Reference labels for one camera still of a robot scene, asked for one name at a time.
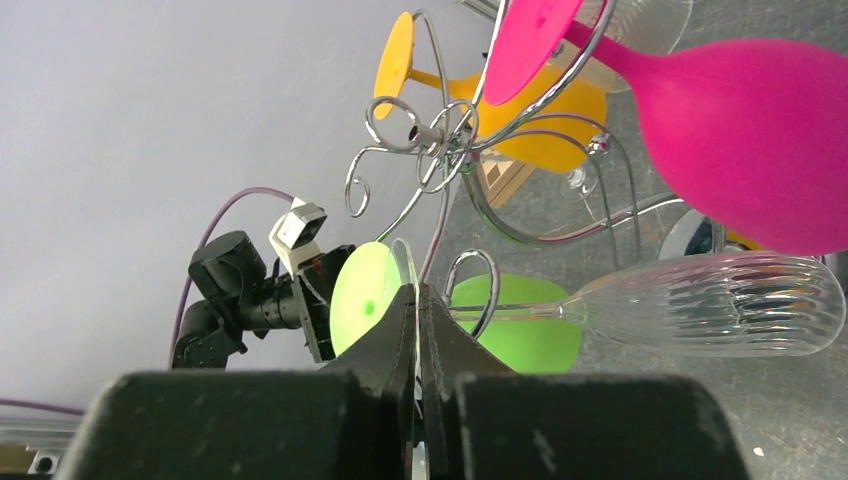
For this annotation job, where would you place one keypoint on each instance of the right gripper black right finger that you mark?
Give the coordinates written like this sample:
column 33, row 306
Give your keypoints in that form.
column 464, row 390

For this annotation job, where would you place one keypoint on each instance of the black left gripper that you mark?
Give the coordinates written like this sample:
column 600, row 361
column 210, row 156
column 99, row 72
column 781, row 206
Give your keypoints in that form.
column 316, row 280

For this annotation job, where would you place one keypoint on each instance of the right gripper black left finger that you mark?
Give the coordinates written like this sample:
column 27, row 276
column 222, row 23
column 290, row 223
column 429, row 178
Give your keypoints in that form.
column 376, row 436

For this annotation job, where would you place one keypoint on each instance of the green plastic wine glass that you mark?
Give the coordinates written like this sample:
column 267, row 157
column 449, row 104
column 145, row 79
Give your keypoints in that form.
column 370, row 277

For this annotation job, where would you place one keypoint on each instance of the chrome wire wine glass rack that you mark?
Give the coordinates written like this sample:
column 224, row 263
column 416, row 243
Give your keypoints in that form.
column 453, row 146

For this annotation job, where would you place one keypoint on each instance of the clear ribbed flute glass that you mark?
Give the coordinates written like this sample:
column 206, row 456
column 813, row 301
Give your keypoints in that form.
column 747, row 304

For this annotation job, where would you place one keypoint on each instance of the clear round wine glass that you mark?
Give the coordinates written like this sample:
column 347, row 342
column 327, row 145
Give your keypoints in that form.
column 585, row 182

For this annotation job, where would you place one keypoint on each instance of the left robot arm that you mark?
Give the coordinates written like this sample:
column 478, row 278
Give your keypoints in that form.
column 239, row 296

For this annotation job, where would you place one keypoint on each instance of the orange plastic wine glass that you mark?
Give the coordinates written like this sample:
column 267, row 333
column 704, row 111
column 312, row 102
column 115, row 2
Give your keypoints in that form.
column 571, row 113

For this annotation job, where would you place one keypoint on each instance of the pink plastic wine glass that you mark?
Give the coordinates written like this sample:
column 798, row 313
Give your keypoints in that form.
column 750, row 132

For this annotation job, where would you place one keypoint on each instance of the clear tumbler wine glass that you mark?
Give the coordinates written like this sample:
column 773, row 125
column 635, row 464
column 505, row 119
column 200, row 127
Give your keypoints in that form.
column 648, row 26

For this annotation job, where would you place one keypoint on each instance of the wooden chessboard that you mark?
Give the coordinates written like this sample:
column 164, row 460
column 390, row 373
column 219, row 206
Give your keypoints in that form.
column 501, row 176

